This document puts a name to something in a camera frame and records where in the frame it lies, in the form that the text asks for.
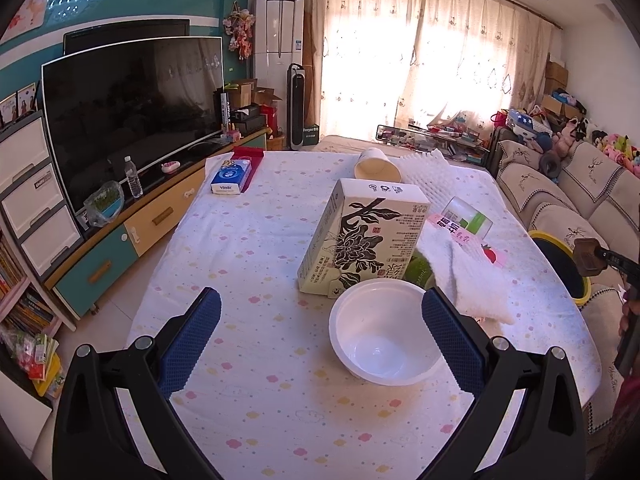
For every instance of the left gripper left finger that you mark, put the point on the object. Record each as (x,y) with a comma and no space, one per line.
(92,439)

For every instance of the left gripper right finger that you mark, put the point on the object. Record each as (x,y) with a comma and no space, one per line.
(525,420)

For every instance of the large black television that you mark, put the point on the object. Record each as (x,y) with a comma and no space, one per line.
(141,100)

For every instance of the wooden tv cabinet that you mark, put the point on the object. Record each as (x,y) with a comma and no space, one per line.
(93,267)

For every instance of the white folded towel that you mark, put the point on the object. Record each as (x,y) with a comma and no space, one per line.
(472,284)

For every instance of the sheer window curtains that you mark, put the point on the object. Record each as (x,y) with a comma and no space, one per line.
(421,63)

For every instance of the yellow rimmed trash bin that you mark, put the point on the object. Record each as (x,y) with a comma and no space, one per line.
(560,257)

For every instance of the white drawer unit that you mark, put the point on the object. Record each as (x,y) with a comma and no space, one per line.
(33,202)

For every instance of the white plastic bowl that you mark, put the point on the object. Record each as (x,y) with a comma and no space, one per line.
(377,331)

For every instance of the beige sofa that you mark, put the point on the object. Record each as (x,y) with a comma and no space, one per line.
(592,197)

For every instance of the red flat box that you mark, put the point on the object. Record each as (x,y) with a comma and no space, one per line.
(252,155)

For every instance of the paper cup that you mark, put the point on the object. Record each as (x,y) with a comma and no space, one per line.
(374,165)

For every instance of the bookshelf with books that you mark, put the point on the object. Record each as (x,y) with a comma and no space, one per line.
(28,327)

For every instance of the pile of plush toys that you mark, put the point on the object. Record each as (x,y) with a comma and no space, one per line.
(544,136)

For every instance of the blue tissue pack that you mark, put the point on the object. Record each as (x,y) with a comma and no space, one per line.
(230,177)

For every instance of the floral printed carton box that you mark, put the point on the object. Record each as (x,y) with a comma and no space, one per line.
(368,229)

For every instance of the black tower fan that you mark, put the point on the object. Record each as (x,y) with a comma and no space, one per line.
(295,106)

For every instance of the green clear plastic cup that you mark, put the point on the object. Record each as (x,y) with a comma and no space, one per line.
(468,217)

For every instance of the artificial flower decoration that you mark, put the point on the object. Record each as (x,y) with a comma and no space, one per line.
(239,27)

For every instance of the white foam fruit net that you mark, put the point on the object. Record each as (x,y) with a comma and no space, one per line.
(432,174)

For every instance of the cluttered glass side table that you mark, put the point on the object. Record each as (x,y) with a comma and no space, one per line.
(453,145)

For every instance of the clear water bottle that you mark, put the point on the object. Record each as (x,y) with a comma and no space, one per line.
(133,178)

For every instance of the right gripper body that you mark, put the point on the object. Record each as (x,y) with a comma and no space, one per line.
(591,259)

